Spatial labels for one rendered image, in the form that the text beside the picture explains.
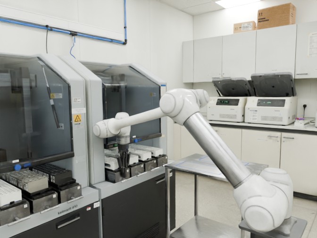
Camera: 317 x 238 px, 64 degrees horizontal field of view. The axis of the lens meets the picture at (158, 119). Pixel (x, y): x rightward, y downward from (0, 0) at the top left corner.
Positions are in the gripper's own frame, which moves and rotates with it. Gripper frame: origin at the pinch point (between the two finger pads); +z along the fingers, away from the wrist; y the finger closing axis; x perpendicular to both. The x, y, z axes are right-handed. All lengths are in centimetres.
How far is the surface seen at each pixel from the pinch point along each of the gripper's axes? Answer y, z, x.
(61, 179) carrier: 41.9, -4.9, -9.0
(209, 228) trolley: -54, 52, 38
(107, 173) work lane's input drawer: 6.7, 1.0, -9.4
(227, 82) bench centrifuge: -249, -68, -34
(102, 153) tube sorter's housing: 10.1, -13.6, -10.5
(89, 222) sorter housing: 28.6, 24.9, -1.7
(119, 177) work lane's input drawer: 3.0, 3.5, -1.5
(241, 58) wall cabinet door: -258, -103, -17
